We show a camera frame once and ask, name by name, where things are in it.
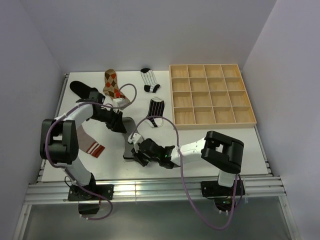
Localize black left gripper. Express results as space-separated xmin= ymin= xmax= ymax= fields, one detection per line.
xmin=90 ymin=107 xmax=127 ymax=134

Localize grey sock with black stripes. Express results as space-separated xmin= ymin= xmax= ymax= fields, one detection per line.
xmin=119 ymin=116 xmax=137 ymax=161

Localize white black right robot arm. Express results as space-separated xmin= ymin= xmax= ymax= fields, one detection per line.
xmin=127 ymin=130 xmax=245 ymax=195

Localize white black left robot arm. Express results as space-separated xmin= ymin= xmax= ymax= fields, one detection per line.
xmin=40 ymin=91 xmax=127 ymax=200

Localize brown orange argyle sock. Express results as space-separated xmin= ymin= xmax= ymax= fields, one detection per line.
xmin=103 ymin=69 xmax=131 ymax=104

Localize taupe sock red stripes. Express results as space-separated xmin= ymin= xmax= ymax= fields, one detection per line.
xmin=76 ymin=125 xmax=105 ymax=158

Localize black pinstriped sock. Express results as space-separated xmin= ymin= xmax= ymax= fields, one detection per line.
xmin=146 ymin=97 xmax=165 ymax=128

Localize black sock white stripes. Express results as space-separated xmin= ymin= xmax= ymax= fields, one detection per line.
xmin=69 ymin=81 xmax=98 ymax=99

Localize white sock black toe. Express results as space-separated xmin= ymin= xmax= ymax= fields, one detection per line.
xmin=140 ymin=68 xmax=161 ymax=93

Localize wooden compartment tray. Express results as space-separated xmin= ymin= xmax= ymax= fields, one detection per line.
xmin=169 ymin=64 xmax=257 ymax=130

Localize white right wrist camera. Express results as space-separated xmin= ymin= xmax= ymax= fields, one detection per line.
xmin=127 ymin=133 xmax=144 ymax=145

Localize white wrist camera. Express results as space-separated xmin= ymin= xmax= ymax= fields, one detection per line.
xmin=112 ymin=98 xmax=128 ymax=109
xmin=127 ymin=133 xmax=144 ymax=145

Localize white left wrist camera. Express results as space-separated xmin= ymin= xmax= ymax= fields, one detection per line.
xmin=112 ymin=98 xmax=128 ymax=109

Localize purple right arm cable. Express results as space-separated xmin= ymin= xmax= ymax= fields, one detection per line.
xmin=127 ymin=115 xmax=243 ymax=231

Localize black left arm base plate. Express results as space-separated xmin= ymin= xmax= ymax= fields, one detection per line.
xmin=67 ymin=184 xmax=114 ymax=202

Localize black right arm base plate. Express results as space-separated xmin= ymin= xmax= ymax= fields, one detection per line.
xmin=200 ymin=179 xmax=246 ymax=198

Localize black box under rail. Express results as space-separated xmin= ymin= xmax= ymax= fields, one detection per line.
xmin=78 ymin=203 xmax=100 ymax=216

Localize aluminium table edge rail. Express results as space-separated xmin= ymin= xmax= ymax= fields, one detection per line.
xmin=23 ymin=175 xmax=287 ymax=205

